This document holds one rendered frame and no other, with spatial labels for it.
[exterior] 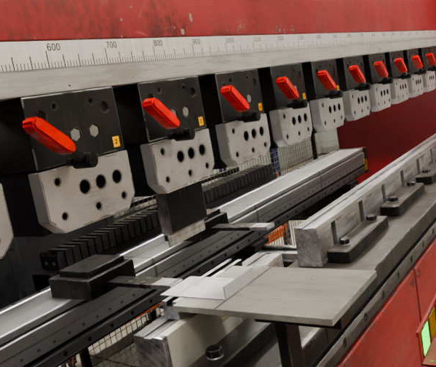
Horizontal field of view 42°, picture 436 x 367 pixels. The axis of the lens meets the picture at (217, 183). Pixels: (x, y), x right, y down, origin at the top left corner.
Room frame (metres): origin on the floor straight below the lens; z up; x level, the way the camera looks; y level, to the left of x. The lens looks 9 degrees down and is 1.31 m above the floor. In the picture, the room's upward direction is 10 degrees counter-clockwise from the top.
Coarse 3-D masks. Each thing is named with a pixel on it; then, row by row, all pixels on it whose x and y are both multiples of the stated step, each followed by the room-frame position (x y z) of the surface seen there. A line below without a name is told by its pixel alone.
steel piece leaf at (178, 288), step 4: (192, 276) 0.95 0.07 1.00; (184, 280) 0.94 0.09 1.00; (188, 280) 0.93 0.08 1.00; (192, 280) 0.93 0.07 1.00; (196, 280) 0.93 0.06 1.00; (180, 284) 0.92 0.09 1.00; (184, 284) 0.92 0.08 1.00; (188, 284) 0.92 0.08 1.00; (192, 284) 0.91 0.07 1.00; (172, 288) 0.91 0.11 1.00; (176, 288) 0.90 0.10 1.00; (180, 288) 0.90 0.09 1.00; (184, 288) 0.90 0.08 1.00; (164, 292) 0.90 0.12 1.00; (168, 292) 0.89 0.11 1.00; (172, 292) 0.89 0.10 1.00; (176, 292) 0.89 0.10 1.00; (180, 292) 0.88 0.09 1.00
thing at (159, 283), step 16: (96, 256) 1.08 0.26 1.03; (112, 256) 1.06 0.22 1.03; (64, 272) 1.02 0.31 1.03; (80, 272) 0.99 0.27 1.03; (96, 272) 1.00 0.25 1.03; (112, 272) 1.01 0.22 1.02; (128, 272) 1.05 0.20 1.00; (64, 288) 1.00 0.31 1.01; (80, 288) 0.98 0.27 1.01; (96, 288) 0.98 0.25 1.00; (112, 288) 1.01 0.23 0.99; (160, 288) 0.93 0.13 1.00
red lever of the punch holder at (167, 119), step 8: (144, 104) 0.78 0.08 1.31; (152, 104) 0.78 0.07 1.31; (160, 104) 0.78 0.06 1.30; (152, 112) 0.79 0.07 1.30; (160, 112) 0.79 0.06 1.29; (168, 112) 0.80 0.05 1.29; (160, 120) 0.80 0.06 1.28; (168, 120) 0.80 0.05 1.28; (176, 120) 0.81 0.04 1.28; (168, 128) 0.81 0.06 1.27; (176, 128) 0.82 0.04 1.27; (184, 128) 0.83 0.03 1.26; (192, 128) 0.83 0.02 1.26; (168, 136) 0.85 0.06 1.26; (176, 136) 0.83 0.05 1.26; (184, 136) 0.82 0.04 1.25; (192, 136) 0.83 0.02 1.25
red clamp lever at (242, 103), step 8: (224, 88) 0.94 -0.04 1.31; (232, 88) 0.94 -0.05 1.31; (224, 96) 0.95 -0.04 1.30; (232, 96) 0.94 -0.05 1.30; (240, 96) 0.96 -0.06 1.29; (232, 104) 0.96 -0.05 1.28; (240, 104) 0.96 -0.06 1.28; (248, 104) 0.98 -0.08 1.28; (248, 112) 0.98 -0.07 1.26; (256, 112) 0.99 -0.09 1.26; (240, 120) 1.01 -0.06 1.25; (248, 120) 0.99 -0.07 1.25; (256, 120) 0.99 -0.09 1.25
